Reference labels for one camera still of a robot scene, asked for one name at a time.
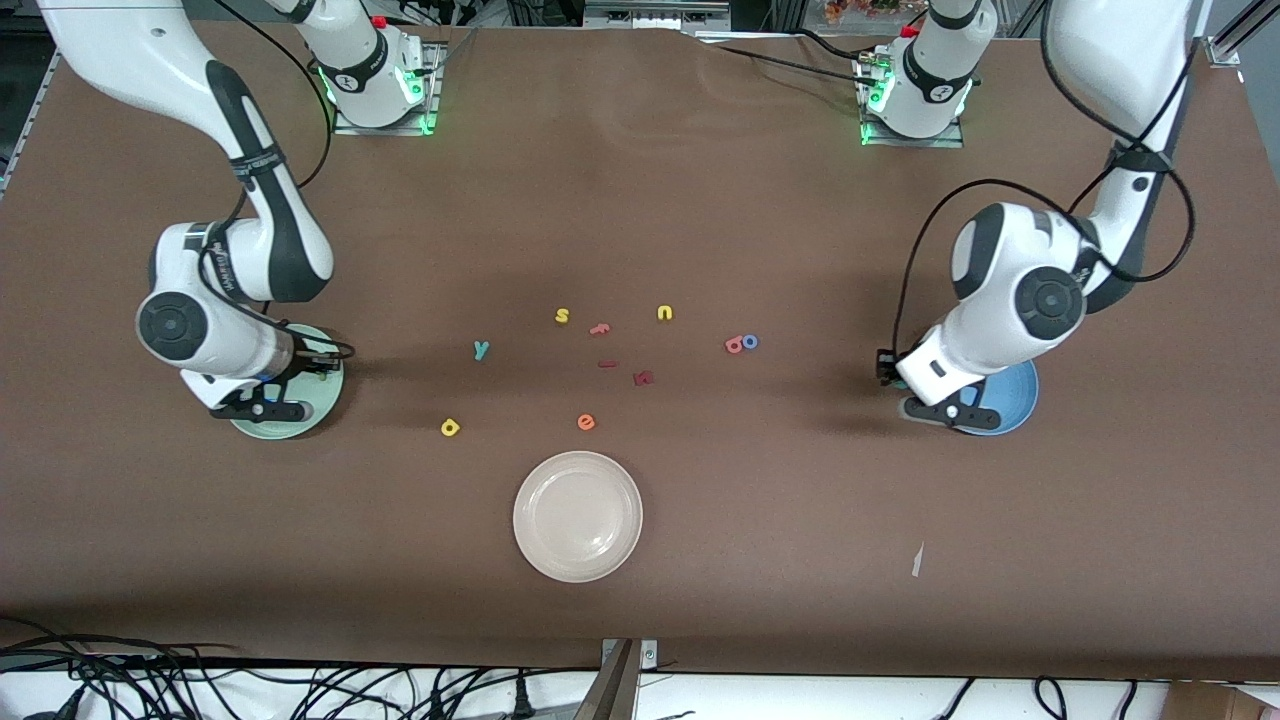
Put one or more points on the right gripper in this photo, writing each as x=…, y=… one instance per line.
x=303, y=363

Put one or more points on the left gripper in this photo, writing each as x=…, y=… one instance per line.
x=886, y=366

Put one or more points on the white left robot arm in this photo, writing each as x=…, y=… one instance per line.
x=1040, y=300

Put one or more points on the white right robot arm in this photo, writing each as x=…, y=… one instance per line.
x=250, y=230

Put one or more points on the green plate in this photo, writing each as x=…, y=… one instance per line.
x=322, y=410

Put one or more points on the blue plate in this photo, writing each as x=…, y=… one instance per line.
x=1015, y=405

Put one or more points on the white paper scrap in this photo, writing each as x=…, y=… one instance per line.
x=917, y=562

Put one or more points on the beige plate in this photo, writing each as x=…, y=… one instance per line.
x=578, y=516

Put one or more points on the orange decorative object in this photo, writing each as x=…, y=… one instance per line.
x=870, y=8

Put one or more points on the black power plug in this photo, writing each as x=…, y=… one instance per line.
x=521, y=698

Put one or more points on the cardboard box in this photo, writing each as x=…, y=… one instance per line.
x=1210, y=705

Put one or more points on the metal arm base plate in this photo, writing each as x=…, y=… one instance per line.
x=915, y=143
x=430, y=85

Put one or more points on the metal corner bracket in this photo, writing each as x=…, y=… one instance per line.
x=648, y=655

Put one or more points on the metal frame device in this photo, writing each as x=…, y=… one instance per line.
x=655, y=15

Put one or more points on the grey metal post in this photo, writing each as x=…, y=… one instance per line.
x=612, y=695

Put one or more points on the aluminium frame profile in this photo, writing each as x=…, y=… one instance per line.
x=1225, y=45

